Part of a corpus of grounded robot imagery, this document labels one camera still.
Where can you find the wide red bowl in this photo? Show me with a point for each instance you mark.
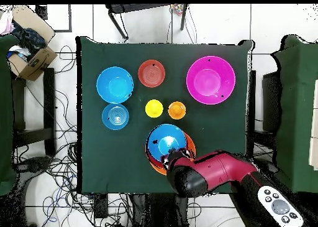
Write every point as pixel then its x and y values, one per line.
pixel 155 163

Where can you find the large blue bowl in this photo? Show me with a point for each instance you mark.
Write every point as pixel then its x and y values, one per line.
pixel 164 135
pixel 114 85

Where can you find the large orange bowl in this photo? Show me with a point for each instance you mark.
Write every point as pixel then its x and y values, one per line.
pixel 191 145

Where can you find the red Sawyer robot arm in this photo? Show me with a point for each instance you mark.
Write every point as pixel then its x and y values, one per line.
pixel 218 169

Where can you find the orange cup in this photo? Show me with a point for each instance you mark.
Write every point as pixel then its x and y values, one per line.
pixel 177 110

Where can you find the yellow cup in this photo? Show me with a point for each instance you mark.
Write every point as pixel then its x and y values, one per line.
pixel 154 108

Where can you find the small teal blue bowl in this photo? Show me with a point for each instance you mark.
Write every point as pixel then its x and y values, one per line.
pixel 115 116

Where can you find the black power box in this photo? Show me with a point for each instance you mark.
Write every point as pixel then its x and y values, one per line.
pixel 100 205

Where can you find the small red bowl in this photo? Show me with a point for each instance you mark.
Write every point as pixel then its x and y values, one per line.
pixel 151 74

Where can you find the large pink bowl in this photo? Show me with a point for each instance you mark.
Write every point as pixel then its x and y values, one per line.
pixel 210 80

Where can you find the dark green table cloth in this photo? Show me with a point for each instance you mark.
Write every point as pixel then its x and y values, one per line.
pixel 154 52

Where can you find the green covered table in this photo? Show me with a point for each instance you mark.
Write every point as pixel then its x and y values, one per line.
pixel 295 112
pixel 5 112

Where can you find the colourful small item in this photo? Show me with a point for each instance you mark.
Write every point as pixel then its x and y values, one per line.
pixel 177 9

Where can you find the cardboard box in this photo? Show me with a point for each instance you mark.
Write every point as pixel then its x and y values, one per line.
pixel 37 62

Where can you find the dark blue cloth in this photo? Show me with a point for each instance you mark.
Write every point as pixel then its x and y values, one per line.
pixel 29 39

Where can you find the pink cloth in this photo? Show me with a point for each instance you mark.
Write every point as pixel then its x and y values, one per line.
pixel 6 24

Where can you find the black bench frame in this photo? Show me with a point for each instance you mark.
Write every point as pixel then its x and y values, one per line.
pixel 49 107

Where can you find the black stool frame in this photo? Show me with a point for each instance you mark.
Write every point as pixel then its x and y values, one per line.
pixel 139 8

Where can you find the thin black square frame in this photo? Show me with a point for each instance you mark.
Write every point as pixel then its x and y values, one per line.
pixel 70 18

